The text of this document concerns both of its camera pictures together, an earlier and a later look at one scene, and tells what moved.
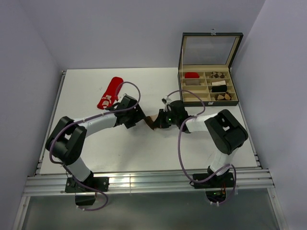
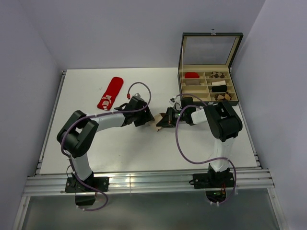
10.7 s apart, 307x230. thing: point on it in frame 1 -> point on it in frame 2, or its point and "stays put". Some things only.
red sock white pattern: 111,95 stays put
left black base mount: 99,183 stays put
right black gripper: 160,121 -> 168,121
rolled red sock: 191,75 stays put
